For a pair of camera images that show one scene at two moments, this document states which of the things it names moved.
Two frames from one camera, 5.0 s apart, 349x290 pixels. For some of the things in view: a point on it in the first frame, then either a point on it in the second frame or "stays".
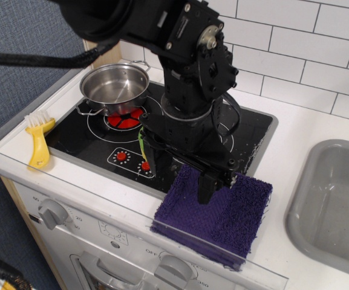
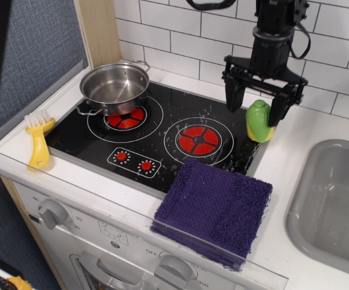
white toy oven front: (88, 251) stays
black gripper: (193, 131) to (266, 70)
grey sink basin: (326, 212) stays
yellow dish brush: (40, 122) stays
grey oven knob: (175, 270) stays
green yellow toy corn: (141, 143) to (257, 118)
